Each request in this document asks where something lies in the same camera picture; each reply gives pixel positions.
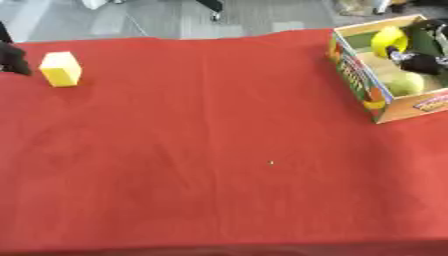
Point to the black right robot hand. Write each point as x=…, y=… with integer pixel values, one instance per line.
x=421, y=63

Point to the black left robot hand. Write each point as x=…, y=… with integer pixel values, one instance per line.
x=13, y=58

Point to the tan cardboard box green inside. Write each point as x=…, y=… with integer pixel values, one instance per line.
x=373, y=100

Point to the yellow-green toy fruit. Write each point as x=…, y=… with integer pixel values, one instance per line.
x=405, y=84

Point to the yellow rectangular block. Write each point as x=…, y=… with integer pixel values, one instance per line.
x=59, y=69

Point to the tan bag on floor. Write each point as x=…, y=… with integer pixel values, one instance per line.
x=356, y=6

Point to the white object on floor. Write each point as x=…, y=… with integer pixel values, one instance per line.
x=94, y=3

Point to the small pale crumb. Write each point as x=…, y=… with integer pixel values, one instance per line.
x=270, y=162

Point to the black chair leg with caster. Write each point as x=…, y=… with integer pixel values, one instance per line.
x=213, y=7

